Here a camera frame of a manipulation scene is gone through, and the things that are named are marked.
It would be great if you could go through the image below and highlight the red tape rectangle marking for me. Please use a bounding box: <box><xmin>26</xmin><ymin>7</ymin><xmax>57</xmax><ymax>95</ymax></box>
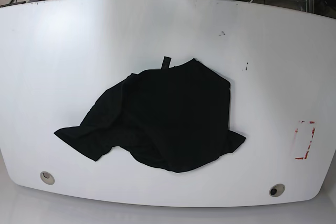
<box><xmin>292</xmin><ymin>121</ymin><xmax>316</xmax><ymax>160</ymax></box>

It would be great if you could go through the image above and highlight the right table grommet hole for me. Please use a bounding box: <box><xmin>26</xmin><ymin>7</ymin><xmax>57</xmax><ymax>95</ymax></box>
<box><xmin>269</xmin><ymin>184</ymin><xmax>286</xmax><ymax>197</ymax></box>

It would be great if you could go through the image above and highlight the table grommet hole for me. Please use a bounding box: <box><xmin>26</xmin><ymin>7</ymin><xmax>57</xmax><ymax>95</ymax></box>
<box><xmin>269</xmin><ymin>184</ymin><xmax>286</xmax><ymax>197</ymax></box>
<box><xmin>40</xmin><ymin>172</ymin><xmax>55</xmax><ymax>185</ymax></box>

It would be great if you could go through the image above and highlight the black t-shirt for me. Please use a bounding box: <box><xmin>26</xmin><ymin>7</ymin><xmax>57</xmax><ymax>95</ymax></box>
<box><xmin>55</xmin><ymin>59</ymin><xmax>245</xmax><ymax>173</ymax></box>

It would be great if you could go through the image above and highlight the black tape strip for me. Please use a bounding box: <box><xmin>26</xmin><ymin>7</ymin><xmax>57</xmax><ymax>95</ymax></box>
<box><xmin>161</xmin><ymin>56</ymin><xmax>171</xmax><ymax>69</ymax></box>

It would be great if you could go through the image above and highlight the left table grommet hole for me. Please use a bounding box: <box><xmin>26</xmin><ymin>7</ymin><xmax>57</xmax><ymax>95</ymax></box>
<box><xmin>40</xmin><ymin>172</ymin><xmax>55</xmax><ymax>185</ymax></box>

